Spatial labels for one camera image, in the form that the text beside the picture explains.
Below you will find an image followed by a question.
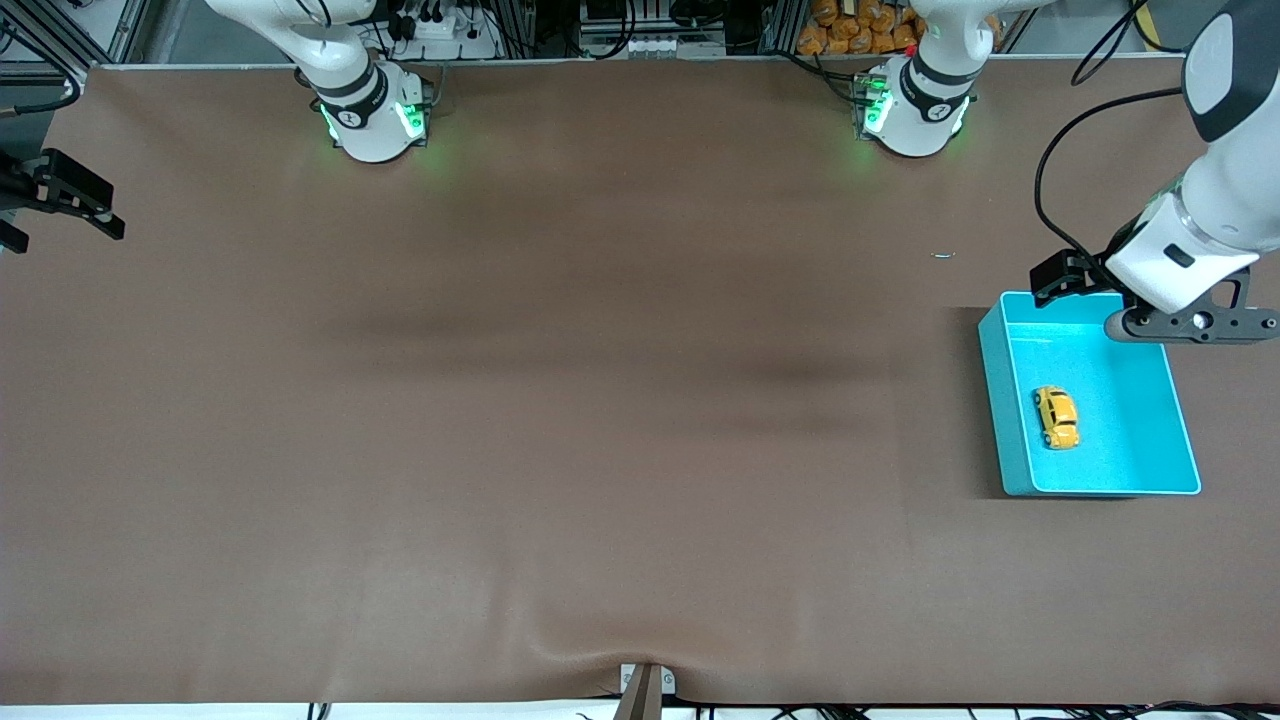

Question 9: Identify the yellow beetle toy car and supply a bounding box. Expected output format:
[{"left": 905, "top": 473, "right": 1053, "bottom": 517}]
[{"left": 1032, "top": 385, "right": 1082, "bottom": 451}]

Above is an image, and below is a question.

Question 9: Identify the teal plastic bin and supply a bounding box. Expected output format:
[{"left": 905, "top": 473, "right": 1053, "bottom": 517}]
[{"left": 978, "top": 291, "right": 1203, "bottom": 498}]

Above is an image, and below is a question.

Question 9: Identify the brown table mat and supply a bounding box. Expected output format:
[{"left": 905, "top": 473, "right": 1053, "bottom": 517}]
[{"left": 0, "top": 57, "right": 1280, "bottom": 707}]

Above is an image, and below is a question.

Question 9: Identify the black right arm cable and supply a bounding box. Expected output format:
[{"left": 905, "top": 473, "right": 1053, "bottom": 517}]
[{"left": 0, "top": 60, "right": 83, "bottom": 116}]

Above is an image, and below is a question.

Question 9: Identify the grey metal clamp bracket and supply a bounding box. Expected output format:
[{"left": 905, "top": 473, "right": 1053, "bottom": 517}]
[{"left": 619, "top": 662, "right": 678, "bottom": 697}]

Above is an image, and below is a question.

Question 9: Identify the white terminal block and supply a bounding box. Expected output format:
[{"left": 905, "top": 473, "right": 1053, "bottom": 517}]
[{"left": 628, "top": 36, "right": 726, "bottom": 58}]

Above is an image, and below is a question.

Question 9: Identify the aluminium frame profile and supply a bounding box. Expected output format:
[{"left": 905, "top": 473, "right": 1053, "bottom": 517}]
[{"left": 0, "top": 0, "right": 151, "bottom": 71}]

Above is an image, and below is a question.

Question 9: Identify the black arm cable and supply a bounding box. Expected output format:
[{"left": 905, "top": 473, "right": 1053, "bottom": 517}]
[
  {"left": 0, "top": 60, "right": 83, "bottom": 116},
  {"left": 1035, "top": 0, "right": 1191, "bottom": 266}
]

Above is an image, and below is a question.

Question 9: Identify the brown camera post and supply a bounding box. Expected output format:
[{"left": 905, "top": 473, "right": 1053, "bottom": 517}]
[{"left": 612, "top": 665, "right": 665, "bottom": 720}]

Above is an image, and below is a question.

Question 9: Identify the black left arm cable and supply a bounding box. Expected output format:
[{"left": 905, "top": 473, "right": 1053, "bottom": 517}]
[{"left": 1035, "top": 0, "right": 1191, "bottom": 266}]

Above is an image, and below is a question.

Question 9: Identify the orange snack bags pile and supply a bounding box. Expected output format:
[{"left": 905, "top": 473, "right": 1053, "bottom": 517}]
[{"left": 797, "top": 0, "right": 926, "bottom": 57}]

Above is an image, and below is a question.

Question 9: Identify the white power strip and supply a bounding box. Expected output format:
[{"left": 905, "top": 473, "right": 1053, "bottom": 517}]
[{"left": 385, "top": 5, "right": 501, "bottom": 61}]

